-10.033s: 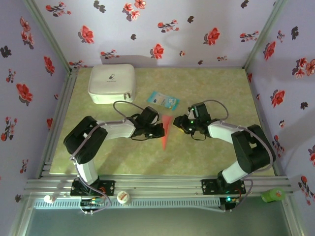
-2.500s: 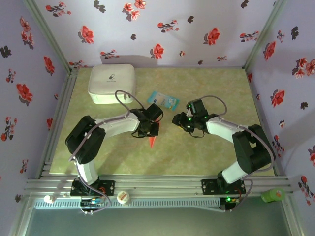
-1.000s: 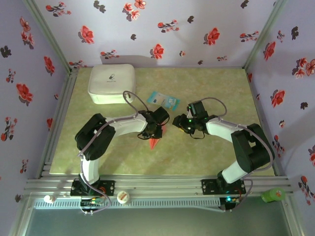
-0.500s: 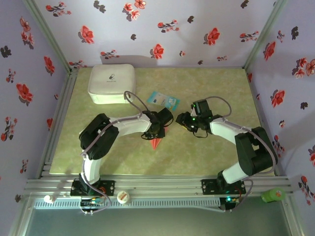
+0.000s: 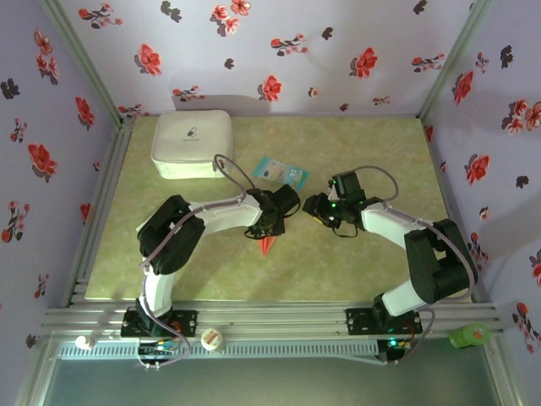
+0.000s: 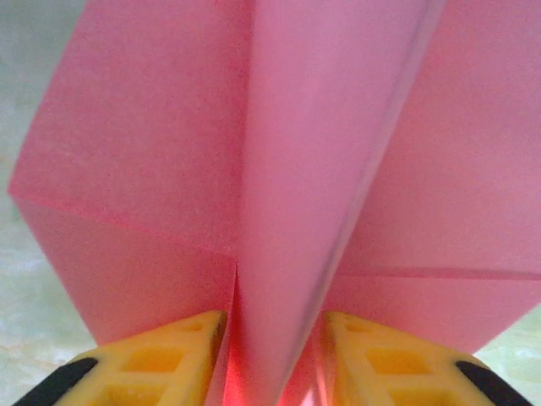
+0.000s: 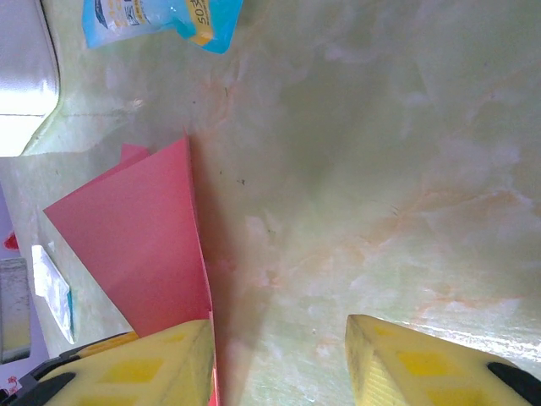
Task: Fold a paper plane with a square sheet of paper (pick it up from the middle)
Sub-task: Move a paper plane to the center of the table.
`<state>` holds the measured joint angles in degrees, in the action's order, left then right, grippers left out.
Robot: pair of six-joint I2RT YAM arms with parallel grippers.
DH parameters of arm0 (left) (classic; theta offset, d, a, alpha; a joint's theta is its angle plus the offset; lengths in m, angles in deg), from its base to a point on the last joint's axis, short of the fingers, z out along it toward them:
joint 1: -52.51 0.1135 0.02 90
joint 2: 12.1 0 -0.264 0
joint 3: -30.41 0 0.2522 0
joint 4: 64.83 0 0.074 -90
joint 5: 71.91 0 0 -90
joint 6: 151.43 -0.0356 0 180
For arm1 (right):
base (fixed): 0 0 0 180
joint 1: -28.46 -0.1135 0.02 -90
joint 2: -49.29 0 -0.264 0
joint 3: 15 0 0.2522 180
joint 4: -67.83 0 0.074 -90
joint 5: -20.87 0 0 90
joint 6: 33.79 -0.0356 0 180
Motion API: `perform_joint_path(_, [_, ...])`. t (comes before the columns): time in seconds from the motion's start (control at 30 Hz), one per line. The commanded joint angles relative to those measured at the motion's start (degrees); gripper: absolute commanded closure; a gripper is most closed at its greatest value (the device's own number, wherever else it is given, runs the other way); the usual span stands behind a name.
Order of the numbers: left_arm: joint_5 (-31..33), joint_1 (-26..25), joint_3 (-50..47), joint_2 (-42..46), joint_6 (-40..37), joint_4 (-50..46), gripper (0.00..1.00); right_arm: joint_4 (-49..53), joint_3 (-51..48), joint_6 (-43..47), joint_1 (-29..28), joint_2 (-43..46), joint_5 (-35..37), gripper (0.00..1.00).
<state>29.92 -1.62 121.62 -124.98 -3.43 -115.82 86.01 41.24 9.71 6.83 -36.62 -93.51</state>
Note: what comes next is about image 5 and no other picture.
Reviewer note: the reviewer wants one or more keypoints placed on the pink paper sheet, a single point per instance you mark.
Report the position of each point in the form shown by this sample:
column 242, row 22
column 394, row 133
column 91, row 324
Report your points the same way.
column 267, row 245

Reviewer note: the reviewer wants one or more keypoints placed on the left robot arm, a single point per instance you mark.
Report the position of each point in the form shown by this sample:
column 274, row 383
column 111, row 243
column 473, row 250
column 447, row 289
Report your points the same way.
column 177, row 249

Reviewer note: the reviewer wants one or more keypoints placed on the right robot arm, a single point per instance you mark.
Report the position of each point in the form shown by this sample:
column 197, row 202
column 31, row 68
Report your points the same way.
column 435, row 262

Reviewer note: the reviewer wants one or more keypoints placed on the blue wet wipes packet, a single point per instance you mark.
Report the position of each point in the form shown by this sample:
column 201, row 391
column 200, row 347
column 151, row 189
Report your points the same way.
column 281, row 173

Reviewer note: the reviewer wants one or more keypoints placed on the white fabric zip case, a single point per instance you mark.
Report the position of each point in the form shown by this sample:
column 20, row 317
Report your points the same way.
column 190, row 135

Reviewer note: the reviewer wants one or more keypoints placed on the white jar red label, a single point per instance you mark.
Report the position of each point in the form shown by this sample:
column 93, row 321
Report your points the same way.
column 212, row 339

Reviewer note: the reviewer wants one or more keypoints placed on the small circuit board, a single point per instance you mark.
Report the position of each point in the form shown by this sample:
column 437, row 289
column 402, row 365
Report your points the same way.
column 393, row 349
column 158, row 349

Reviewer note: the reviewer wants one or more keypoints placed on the green plastic bottle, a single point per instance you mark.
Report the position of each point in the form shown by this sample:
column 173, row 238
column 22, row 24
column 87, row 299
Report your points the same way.
column 469, row 336

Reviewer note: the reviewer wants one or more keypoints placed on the small white bottle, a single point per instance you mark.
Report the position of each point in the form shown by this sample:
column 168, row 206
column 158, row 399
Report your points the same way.
column 84, row 342

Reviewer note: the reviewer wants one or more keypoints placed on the wide aluminium frame rail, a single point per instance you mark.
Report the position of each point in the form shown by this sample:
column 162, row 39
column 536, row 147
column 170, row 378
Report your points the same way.
column 274, row 317

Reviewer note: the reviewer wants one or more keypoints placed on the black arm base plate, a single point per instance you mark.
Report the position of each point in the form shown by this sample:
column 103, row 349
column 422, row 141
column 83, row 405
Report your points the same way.
column 359, row 321
column 186, row 323

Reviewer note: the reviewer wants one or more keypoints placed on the aluminium frame side rail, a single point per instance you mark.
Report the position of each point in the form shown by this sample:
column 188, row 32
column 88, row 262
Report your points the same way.
column 455, row 190
column 110, row 169

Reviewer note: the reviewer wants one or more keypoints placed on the aluminium frame post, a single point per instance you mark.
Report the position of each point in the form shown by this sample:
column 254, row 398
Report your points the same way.
column 85, row 63
column 451, row 63

